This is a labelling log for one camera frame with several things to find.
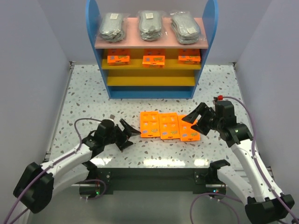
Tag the orange sponge pack on shelf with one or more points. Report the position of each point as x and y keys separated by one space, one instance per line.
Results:
x=189 y=56

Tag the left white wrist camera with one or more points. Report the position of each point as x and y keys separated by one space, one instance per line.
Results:
x=112 y=117

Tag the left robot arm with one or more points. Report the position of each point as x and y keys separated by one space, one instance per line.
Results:
x=36 y=185

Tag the orange sponge pack hidden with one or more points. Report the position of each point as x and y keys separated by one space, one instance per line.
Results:
x=149 y=124

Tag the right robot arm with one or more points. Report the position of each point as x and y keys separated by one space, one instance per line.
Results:
x=264 y=200

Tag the blue shelf unit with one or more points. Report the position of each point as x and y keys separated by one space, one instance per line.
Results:
x=174 y=80

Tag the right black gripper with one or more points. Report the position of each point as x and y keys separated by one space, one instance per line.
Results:
x=206 y=119

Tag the orange sponge pack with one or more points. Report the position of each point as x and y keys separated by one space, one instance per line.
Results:
x=154 y=58
x=168 y=124
x=189 y=56
x=186 y=133
x=118 y=56

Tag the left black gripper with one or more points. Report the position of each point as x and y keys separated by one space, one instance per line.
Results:
x=122 y=136

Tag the silver scrubber pack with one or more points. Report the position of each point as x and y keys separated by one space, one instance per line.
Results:
x=186 y=30
x=151 y=26
x=112 y=27

